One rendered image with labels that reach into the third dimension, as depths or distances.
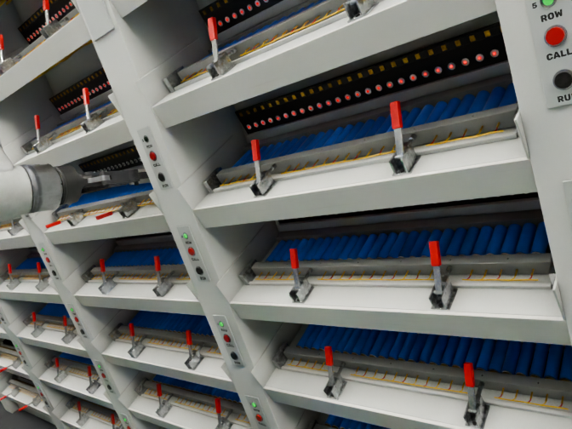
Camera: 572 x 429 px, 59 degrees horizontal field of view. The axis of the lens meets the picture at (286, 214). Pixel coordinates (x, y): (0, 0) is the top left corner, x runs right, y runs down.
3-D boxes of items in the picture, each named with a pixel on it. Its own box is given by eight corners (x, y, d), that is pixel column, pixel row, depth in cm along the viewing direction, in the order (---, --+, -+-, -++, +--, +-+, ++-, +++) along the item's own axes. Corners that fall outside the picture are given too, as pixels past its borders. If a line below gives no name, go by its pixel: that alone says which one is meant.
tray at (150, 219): (176, 231, 104) (149, 194, 100) (54, 244, 145) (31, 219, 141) (230, 174, 116) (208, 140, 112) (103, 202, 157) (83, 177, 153)
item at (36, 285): (69, 305, 156) (38, 271, 150) (1, 299, 197) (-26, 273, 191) (114, 260, 168) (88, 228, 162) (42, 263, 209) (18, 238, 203)
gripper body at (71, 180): (60, 163, 93) (105, 159, 100) (41, 170, 99) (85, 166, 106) (67, 203, 94) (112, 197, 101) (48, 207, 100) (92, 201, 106)
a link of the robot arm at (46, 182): (8, 168, 95) (41, 166, 100) (18, 215, 96) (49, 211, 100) (27, 161, 89) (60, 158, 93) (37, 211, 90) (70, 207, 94)
